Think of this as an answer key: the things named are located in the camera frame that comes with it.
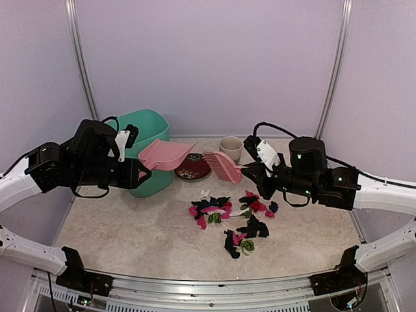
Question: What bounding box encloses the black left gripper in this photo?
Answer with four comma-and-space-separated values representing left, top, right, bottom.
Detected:
71, 157, 150, 189

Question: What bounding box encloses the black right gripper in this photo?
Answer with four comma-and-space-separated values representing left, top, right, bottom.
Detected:
240, 155, 318, 201

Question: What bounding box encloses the pink dustpan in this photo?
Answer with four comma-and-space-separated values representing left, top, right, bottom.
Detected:
138, 139, 196, 172

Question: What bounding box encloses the pink hand brush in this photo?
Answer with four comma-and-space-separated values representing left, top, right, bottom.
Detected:
202, 151, 244, 184

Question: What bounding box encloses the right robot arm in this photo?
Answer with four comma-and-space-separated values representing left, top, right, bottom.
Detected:
242, 135, 415, 216

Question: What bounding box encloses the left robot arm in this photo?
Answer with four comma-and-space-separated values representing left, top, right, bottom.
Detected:
1, 119, 151, 289

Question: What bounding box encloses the pile of paper scraps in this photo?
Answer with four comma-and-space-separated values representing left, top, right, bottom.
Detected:
188, 190, 279, 259

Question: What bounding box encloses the beige printed cup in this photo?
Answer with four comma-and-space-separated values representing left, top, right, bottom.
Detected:
219, 136, 243, 164

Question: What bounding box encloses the red floral round plate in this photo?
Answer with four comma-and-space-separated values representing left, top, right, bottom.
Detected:
174, 153, 211, 181

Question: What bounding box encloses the green paper scrap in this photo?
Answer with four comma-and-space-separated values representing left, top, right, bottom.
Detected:
240, 239, 255, 255

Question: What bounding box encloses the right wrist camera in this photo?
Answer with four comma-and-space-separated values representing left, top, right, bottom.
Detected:
243, 135, 281, 176

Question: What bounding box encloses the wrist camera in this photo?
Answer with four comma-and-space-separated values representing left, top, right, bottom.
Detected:
243, 135, 281, 176
115, 124, 139, 163

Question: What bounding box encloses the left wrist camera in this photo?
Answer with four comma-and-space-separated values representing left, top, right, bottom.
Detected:
115, 124, 139, 163

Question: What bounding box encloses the aluminium front rail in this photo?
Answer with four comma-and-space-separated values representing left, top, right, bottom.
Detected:
29, 259, 394, 312

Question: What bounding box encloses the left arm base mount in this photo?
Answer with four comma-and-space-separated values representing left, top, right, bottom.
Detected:
56, 246, 113, 297

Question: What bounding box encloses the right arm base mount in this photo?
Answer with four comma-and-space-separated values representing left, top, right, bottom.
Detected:
309, 245, 368, 296

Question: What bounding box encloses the left aluminium corner post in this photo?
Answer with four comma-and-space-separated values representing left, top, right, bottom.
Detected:
64, 0, 101, 121

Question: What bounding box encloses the aluminium corner post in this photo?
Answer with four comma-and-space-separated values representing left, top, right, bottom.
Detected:
64, 0, 101, 121
315, 0, 353, 139

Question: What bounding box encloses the right aluminium corner post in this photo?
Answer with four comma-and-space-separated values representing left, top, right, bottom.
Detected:
315, 0, 353, 139

